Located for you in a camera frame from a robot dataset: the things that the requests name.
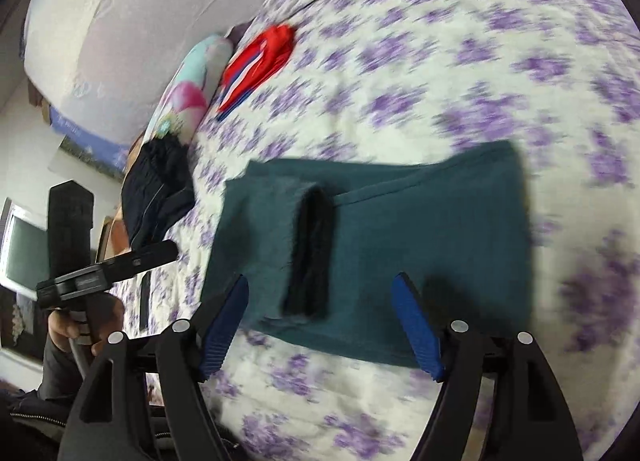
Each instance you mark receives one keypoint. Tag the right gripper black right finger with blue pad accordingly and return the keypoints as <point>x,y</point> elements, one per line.
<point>529,417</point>

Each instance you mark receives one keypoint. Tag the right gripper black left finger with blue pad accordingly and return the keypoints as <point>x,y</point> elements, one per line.
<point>111,417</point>

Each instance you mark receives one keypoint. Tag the dark teal pants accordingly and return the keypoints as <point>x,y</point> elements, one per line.
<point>320,242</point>

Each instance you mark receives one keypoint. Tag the person's left hand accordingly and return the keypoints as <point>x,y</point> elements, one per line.
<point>106,315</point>

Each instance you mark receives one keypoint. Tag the grey crt monitor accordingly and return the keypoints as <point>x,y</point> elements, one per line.
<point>24,250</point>

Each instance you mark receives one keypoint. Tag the dark navy garment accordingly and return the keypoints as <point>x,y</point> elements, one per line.
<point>157,192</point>

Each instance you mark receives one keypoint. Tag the blue landscape poster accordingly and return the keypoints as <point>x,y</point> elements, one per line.
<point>106,157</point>

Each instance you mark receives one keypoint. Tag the pastel floral pillow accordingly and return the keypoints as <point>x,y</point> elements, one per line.
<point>187,97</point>

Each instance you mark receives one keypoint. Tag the grey upholstered headboard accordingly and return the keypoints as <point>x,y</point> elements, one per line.
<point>103,64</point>

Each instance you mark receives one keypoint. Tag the red striped folded garment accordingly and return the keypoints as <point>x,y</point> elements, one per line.
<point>263,57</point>

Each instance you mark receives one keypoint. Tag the purple floral bedspread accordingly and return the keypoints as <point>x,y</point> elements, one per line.
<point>412,81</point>

